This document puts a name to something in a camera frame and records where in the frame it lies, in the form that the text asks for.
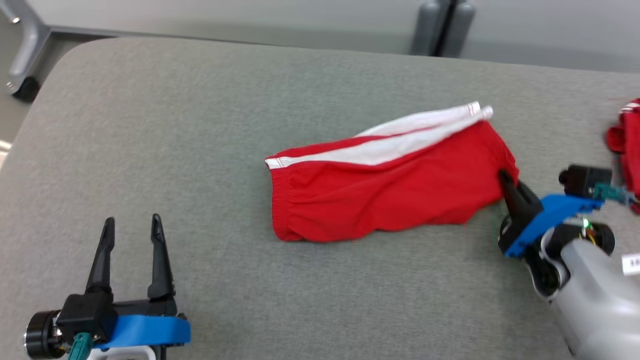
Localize teal plug right camera cable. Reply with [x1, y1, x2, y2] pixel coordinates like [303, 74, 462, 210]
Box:
[592, 184, 639, 206]

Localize red shorts with white stripes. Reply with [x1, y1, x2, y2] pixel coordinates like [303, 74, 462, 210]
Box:
[264, 101, 521, 243]

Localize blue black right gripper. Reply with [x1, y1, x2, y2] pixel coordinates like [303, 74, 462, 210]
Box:
[497, 169, 606, 259]

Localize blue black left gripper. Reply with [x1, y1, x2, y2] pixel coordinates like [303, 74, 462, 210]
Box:
[85, 213, 192, 351]

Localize curved grey caster leg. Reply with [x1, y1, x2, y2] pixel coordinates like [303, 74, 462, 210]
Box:
[0, 0, 53, 103]

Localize teal plug left camera cable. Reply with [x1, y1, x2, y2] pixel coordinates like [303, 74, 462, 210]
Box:
[67, 332, 95, 360]

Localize teal plug camera cable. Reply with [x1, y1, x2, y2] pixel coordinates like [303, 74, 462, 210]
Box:
[67, 332, 95, 360]
[592, 184, 639, 206]

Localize grey metal partition post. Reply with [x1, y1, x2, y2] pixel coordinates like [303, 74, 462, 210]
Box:
[410, 0, 477, 58]

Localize red Bulls 23 jersey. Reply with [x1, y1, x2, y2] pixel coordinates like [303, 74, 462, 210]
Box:
[606, 97, 640, 215]

